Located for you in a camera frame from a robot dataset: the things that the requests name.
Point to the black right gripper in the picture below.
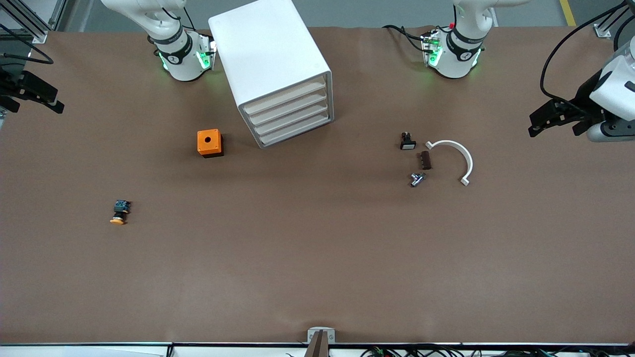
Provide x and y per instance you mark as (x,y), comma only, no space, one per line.
(10,83)

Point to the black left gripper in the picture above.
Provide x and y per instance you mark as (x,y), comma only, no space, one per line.
(584,100)

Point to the white cabinet drawer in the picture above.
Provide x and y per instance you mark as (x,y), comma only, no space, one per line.
(285,97)
(285,109)
(285,132)
(285,120)

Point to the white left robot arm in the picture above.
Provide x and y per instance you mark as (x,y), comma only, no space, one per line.
(454,59)

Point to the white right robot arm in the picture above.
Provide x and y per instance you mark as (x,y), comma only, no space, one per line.
(178,59)

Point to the yellow mushroom push button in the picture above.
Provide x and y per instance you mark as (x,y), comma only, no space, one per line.
(120,207)

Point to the black square white-faced button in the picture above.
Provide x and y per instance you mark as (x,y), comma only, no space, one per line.
(408,144)

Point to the white drawer cabinet housing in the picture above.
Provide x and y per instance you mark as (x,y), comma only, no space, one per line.
(268,49)

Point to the dark brown rectangular block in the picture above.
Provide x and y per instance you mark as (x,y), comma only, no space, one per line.
(425,160)

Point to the silver metal fitting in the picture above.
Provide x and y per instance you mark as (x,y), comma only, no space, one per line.
(417,180)

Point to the aluminium frame profile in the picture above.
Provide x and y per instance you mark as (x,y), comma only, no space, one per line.
(39,35)
(602,31)
(58,12)

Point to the white curved plastic bracket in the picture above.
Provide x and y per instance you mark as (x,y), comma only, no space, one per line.
(449,143)

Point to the orange button enclosure box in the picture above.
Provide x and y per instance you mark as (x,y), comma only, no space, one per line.
(204,144)

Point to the grey camera stand bracket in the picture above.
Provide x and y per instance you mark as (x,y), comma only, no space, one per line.
(321,337)

